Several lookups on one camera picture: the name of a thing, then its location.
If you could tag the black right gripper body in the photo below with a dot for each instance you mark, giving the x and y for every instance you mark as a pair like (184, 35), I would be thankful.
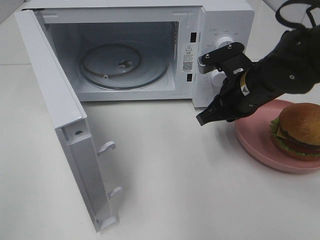
(242, 92)

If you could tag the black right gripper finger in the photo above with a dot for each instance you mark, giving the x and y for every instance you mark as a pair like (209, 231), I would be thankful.
(217, 110)

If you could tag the white microwave knob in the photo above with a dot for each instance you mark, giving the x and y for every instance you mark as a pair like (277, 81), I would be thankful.
(223, 41)
(217, 78)

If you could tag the pink round plate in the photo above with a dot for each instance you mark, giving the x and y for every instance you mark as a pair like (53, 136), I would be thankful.
(255, 136)

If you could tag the burger with lettuce and cheese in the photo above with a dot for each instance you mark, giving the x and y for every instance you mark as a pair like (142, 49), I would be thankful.
(296, 131)

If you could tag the white microwave door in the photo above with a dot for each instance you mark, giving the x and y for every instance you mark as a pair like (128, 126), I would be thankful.
(69, 120)

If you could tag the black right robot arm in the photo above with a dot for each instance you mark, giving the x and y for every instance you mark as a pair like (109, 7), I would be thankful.
(292, 67)

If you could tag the glass microwave turntable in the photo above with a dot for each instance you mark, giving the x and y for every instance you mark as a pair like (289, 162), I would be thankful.
(123, 65)

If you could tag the white microwave oven body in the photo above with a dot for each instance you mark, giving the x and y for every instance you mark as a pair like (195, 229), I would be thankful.
(185, 29)

